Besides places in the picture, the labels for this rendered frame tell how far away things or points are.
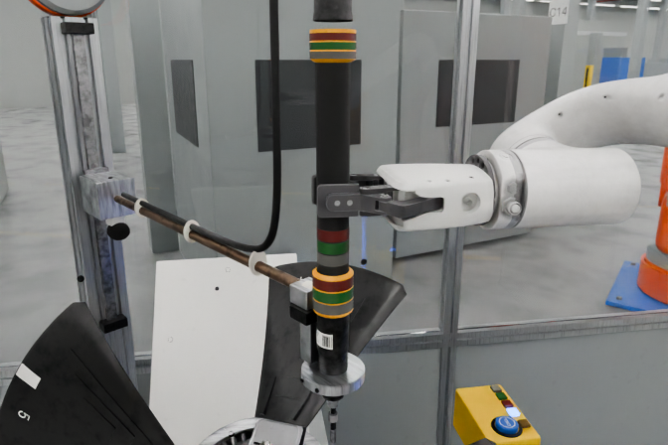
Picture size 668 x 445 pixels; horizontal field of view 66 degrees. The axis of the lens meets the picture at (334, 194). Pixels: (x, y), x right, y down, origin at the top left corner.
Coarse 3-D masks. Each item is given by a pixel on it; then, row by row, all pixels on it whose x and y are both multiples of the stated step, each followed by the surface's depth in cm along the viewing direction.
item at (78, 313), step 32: (64, 320) 63; (32, 352) 63; (64, 352) 63; (96, 352) 62; (64, 384) 62; (96, 384) 61; (128, 384) 61; (0, 416) 64; (64, 416) 63; (96, 416) 61; (128, 416) 61
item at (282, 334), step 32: (288, 288) 77; (384, 288) 71; (288, 320) 74; (352, 320) 69; (384, 320) 68; (288, 352) 71; (352, 352) 66; (288, 384) 67; (256, 416) 69; (288, 416) 64
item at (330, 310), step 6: (312, 300) 54; (312, 306) 54; (318, 306) 53; (324, 306) 52; (330, 306) 52; (336, 306) 52; (342, 306) 52; (348, 306) 53; (318, 312) 53; (324, 312) 52; (330, 312) 52; (336, 312) 52; (342, 312) 52; (348, 312) 53
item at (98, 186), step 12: (96, 168) 100; (108, 168) 101; (84, 180) 95; (96, 180) 94; (108, 180) 94; (120, 180) 94; (132, 180) 96; (84, 192) 96; (96, 192) 92; (108, 192) 93; (120, 192) 95; (132, 192) 96; (84, 204) 98; (96, 204) 93; (108, 204) 93; (96, 216) 94; (108, 216) 94; (120, 216) 95
